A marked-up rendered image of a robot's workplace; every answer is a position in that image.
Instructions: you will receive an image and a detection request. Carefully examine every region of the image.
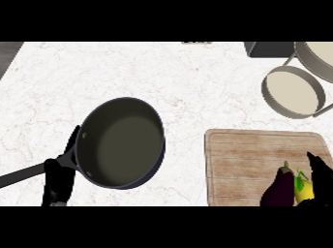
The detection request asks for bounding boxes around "wooden cutting board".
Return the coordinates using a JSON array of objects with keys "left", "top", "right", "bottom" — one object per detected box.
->
[{"left": 204, "top": 128, "right": 333, "bottom": 207}]

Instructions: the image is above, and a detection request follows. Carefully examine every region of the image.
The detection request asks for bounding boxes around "dark grey box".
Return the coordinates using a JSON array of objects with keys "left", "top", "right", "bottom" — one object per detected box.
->
[{"left": 243, "top": 42, "right": 297, "bottom": 59}]

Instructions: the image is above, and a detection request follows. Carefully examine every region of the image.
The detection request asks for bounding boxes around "purple eggplant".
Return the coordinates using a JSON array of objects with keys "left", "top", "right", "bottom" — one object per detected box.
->
[{"left": 259, "top": 161, "right": 297, "bottom": 207}]

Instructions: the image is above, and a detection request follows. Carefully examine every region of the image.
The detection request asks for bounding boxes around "yellow lemon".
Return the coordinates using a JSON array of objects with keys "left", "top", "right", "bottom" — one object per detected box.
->
[{"left": 293, "top": 170, "right": 315, "bottom": 205}]

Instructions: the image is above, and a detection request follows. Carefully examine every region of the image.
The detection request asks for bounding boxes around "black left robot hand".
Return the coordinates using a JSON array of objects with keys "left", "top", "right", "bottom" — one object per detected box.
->
[{"left": 39, "top": 125, "right": 82, "bottom": 207}]

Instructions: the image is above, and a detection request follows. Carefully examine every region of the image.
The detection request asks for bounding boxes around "dark frying pan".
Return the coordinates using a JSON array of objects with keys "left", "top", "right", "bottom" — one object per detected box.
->
[{"left": 0, "top": 96, "right": 166, "bottom": 196}]

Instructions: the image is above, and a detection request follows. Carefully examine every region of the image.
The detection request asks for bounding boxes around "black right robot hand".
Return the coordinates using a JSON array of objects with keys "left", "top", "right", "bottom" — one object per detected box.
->
[{"left": 297, "top": 151, "right": 333, "bottom": 207}]

